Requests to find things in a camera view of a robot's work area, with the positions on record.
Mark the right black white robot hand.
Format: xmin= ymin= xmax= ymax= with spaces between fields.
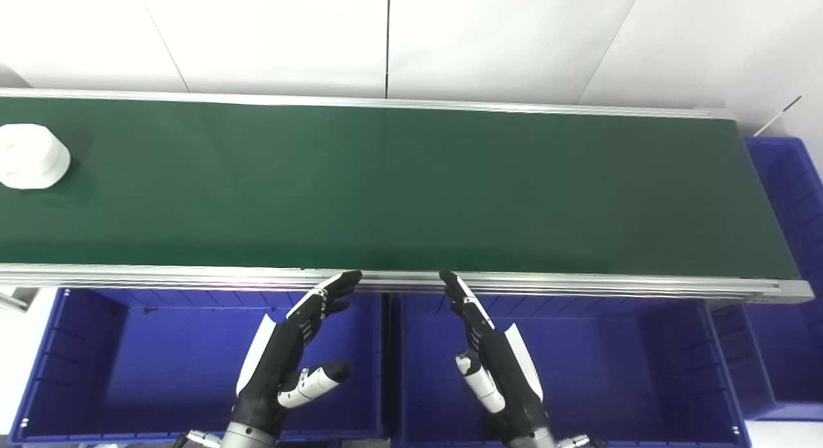
xmin=439 ymin=270 xmax=552 ymax=444

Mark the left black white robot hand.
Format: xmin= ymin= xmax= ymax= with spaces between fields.
xmin=230 ymin=270 xmax=363 ymax=434

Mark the white round plastic part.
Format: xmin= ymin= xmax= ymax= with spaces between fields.
xmin=0 ymin=123 xmax=71 ymax=190

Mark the blue plastic bin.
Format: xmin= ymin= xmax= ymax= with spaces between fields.
xmin=388 ymin=292 xmax=753 ymax=448
xmin=8 ymin=287 xmax=388 ymax=446
xmin=707 ymin=136 xmax=823 ymax=422

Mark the green conveyor belt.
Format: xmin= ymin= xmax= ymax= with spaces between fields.
xmin=0 ymin=96 xmax=801 ymax=282
xmin=0 ymin=88 xmax=816 ymax=305

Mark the aluminium conveyor leg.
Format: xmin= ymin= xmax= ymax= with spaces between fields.
xmin=0 ymin=287 xmax=37 ymax=313

